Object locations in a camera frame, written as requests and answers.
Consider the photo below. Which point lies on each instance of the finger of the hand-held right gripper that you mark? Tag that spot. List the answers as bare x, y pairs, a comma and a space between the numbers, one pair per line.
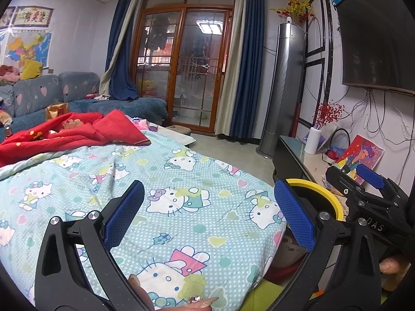
371, 175
340, 179

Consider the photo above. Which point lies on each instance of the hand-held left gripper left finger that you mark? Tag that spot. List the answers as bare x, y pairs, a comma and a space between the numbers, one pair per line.
124, 213

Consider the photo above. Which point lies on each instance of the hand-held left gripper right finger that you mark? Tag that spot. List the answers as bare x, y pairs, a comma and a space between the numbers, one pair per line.
293, 215

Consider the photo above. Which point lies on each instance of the yellow rimmed waste bin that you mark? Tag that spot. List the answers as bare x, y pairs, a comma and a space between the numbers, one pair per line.
330, 197

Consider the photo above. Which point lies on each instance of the person's right hand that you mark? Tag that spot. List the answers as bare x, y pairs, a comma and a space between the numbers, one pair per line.
395, 265

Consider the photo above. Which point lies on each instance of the person's left hand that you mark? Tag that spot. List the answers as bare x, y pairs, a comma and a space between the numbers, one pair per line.
181, 304

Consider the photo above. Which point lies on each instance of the colourful picture book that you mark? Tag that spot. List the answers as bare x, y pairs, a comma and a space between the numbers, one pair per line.
358, 154

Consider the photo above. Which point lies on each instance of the white paper roll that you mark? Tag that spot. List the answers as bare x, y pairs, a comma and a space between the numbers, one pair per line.
312, 141

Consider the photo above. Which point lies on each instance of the white power strip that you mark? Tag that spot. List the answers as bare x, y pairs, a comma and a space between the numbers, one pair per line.
406, 132

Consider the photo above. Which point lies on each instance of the television cabinet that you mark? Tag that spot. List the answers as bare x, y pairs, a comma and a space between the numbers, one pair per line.
288, 158

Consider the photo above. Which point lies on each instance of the red berry branches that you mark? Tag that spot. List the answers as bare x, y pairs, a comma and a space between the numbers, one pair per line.
329, 113

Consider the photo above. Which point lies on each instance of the cartoon cat printed blanket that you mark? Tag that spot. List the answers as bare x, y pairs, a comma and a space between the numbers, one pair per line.
181, 175

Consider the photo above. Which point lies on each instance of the red blanket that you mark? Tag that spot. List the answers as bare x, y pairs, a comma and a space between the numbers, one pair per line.
97, 129

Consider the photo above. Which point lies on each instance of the green cushion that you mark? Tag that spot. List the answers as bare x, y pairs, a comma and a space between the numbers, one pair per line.
259, 298

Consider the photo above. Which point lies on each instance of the pink cloth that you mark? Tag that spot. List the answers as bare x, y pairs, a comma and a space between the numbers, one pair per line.
142, 123

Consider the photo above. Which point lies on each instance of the marble top coffee table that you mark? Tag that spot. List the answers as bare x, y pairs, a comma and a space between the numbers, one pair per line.
181, 137

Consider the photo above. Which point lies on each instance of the dark round stool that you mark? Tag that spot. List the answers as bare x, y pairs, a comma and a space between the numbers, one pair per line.
180, 129

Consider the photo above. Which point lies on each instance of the silver tower air conditioner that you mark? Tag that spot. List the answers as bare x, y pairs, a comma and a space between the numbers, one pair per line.
282, 87

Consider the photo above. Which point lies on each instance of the small clothes heap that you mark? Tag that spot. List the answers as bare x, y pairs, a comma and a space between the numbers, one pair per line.
95, 97

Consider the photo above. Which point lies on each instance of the gold box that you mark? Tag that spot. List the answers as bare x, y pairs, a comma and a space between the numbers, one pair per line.
56, 110

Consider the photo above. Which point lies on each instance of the beige curtain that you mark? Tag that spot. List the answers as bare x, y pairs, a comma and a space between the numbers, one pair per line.
230, 87
107, 77

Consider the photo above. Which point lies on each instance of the blue curtain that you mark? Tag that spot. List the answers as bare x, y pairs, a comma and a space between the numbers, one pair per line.
121, 71
249, 71

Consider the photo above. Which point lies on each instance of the blue grey sofa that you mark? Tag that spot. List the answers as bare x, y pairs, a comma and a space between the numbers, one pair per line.
35, 94

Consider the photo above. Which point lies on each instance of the wooden sliding glass door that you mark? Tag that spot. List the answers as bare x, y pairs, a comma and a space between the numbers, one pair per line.
184, 71

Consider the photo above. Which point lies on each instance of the colourful clothes heap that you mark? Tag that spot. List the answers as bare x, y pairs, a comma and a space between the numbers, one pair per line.
5, 113

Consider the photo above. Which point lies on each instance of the yellow pillow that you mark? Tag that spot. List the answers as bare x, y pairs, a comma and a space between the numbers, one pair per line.
31, 69

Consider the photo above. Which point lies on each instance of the yellow artificial flowers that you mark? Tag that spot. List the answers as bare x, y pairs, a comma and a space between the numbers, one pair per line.
296, 6

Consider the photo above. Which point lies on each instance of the pink clothes pile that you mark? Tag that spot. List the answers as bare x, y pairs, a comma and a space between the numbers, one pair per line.
9, 74

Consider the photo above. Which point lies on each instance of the hanging dark clothes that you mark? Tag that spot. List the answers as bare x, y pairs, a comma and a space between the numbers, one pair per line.
159, 35

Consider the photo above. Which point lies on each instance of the country map poster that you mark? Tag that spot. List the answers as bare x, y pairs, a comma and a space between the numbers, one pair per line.
30, 50

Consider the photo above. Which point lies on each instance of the framed embroidery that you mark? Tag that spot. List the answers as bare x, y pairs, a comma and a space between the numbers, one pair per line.
7, 17
35, 16

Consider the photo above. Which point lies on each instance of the black wall frame moulding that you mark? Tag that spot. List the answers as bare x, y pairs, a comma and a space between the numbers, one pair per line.
329, 71

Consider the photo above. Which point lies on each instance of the wall television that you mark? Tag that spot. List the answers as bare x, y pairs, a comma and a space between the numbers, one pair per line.
379, 39

